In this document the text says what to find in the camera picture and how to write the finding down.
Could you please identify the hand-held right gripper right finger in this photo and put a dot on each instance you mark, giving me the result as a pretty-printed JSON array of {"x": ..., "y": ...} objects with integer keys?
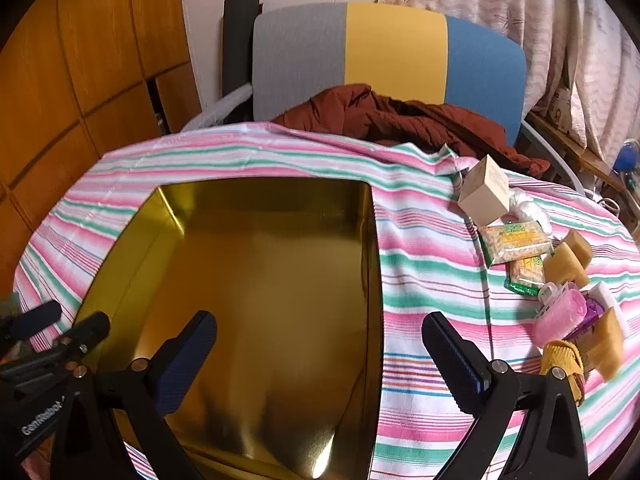
[{"x": 450, "y": 360}]

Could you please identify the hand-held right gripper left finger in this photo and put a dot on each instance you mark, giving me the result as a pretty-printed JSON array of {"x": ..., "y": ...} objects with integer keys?
[{"x": 190, "y": 355}]

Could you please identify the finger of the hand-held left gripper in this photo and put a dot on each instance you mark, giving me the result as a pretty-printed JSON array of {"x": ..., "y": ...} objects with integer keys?
[
  {"x": 92, "y": 329},
  {"x": 42, "y": 317}
]

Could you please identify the round yellow snack packet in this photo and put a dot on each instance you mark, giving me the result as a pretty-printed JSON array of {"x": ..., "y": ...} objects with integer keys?
[{"x": 565, "y": 355}]

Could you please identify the small green cracker packet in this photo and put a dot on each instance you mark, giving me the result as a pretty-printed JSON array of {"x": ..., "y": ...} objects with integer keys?
[{"x": 525, "y": 272}]

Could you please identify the pink hair roller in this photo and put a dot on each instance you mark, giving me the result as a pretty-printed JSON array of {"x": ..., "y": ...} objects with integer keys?
[{"x": 560, "y": 317}]

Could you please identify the gold tin box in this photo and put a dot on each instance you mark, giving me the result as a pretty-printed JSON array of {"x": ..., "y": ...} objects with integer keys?
[{"x": 275, "y": 270}]

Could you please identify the large green cracker packet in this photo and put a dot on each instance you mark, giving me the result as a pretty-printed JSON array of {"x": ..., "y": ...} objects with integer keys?
[{"x": 515, "y": 242}]

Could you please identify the tan sponge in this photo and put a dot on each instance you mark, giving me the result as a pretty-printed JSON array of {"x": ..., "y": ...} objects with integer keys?
[
  {"x": 607, "y": 347},
  {"x": 562, "y": 265},
  {"x": 580, "y": 245}
]

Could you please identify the purple plastic item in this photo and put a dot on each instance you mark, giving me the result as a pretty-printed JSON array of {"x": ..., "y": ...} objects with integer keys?
[{"x": 592, "y": 312}]

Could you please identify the white sponge block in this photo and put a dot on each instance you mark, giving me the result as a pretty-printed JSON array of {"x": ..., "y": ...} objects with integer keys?
[{"x": 605, "y": 297}]

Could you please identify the beige cardboard box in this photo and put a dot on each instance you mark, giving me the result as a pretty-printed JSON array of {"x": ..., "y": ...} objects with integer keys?
[{"x": 482, "y": 192}]

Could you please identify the pink green striped tablecloth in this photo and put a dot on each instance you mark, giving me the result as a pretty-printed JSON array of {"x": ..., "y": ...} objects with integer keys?
[{"x": 435, "y": 280}]

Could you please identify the wooden side table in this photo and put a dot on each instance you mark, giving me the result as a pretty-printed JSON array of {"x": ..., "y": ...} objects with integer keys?
[{"x": 590, "y": 160}]

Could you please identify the wooden cabinet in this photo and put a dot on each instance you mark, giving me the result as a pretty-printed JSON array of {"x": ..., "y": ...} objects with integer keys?
[{"x": 75, "y": 60}]

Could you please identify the brown padded jacket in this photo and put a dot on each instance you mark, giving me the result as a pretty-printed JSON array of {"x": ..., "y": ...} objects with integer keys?
[{"x": 360, "y": 115}]

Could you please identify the blue round object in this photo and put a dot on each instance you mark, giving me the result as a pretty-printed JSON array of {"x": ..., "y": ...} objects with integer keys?
[{"x": 627, "y": 157}]

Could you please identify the printed cardboard box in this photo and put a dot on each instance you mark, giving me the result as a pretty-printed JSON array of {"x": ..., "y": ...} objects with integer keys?
[{"x": 565, "y": 100}]

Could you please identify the black rolled mat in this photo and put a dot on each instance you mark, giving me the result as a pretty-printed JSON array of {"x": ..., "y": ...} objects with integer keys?
[{"x": 237, "y": 45}]

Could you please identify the grey yellow blue chair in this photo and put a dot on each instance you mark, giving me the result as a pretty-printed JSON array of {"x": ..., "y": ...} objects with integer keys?
[{"x": 395, "y": 45}]

